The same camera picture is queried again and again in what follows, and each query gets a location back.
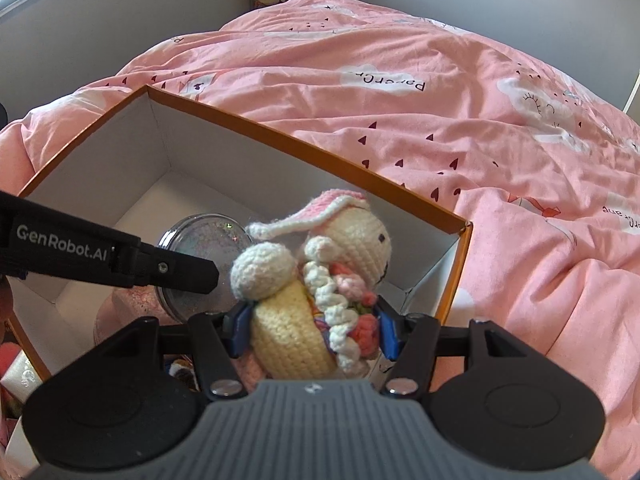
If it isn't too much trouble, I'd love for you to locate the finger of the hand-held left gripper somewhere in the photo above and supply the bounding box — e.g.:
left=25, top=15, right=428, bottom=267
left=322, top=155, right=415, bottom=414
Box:
left=131, top=245, right=220, bottom=295

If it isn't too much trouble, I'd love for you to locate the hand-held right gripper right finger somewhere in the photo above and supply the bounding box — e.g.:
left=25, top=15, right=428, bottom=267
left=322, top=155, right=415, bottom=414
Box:
left=376, top=304, right=526, bottom=402

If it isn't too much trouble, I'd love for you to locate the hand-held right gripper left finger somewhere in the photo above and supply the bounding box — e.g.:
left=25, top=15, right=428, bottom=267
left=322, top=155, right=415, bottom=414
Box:
left=107, top=305, right=252, bottom=402

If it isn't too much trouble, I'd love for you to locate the round clear glitter case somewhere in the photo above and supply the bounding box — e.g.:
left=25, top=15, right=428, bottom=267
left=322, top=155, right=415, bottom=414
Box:
left=155, top=212, right=257, bottom=324

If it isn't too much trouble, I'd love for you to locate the cream crocheted bunny doll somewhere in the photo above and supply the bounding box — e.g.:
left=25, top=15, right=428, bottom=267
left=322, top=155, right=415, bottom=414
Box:
left=230, top=189, right=394, bottom=382

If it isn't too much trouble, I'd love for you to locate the orange cardboard box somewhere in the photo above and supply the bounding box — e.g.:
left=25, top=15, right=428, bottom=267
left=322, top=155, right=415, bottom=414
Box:
left=7, top=85, right=474, bottom=382

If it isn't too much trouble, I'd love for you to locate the pink glitter box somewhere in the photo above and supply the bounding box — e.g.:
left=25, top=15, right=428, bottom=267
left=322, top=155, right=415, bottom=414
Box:
left=94, top=285, right=172, bottom=347

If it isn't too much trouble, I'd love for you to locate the white printed packet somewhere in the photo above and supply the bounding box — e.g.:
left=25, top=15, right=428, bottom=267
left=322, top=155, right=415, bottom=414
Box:
left=0, top=350, right=52, bottom=407

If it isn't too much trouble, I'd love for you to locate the pink printed blanket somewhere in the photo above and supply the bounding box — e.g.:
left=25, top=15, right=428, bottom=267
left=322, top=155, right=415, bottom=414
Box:
left=0, top=0, right=640, bottom=480

